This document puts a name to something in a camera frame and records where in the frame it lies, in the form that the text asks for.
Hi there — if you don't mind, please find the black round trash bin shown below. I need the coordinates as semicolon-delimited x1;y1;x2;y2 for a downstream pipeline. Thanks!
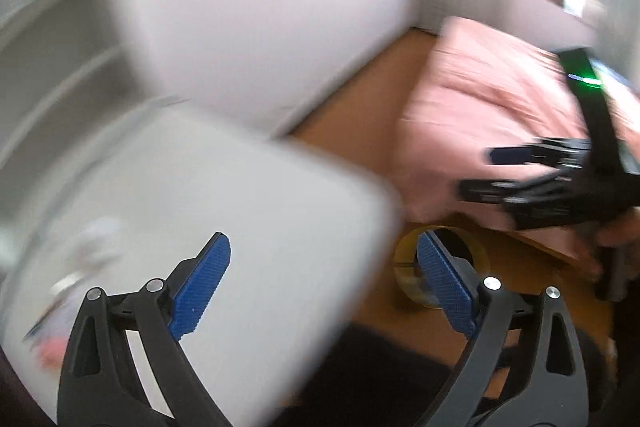
393;225;490;309

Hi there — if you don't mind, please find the person's right hand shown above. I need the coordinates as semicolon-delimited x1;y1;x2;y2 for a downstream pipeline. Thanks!
573;207;640;281

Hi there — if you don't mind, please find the pink bed blanket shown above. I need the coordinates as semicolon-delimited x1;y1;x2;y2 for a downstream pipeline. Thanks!
391;16;640;233

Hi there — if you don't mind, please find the white printed paper wrapper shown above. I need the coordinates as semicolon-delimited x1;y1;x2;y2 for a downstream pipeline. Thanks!
23;279;93;373

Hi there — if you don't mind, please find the white desk shelf unit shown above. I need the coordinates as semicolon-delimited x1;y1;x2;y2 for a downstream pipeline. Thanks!
1;0;145;213

